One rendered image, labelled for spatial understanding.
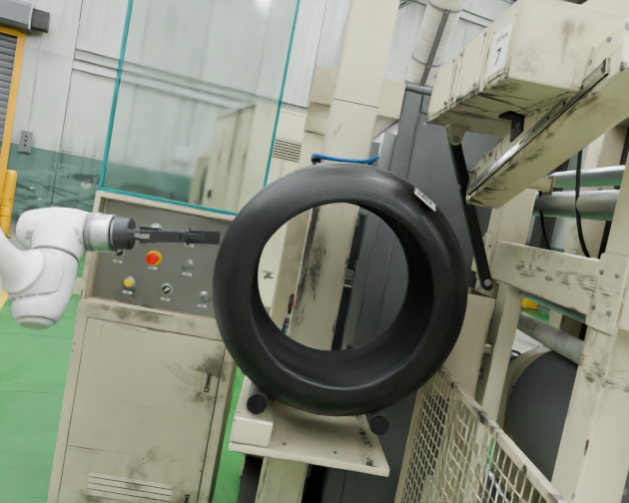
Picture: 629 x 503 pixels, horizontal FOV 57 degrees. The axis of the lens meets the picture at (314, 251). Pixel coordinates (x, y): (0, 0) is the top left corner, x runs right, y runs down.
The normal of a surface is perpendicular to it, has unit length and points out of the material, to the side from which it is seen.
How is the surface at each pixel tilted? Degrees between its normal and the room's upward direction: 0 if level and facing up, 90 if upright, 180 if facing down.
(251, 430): 90
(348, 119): 90
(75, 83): 90
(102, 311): 90
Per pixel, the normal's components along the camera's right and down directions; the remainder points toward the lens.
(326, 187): 0.01, -0.09
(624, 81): -0.17, 0.96
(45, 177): 0.35, 0.15
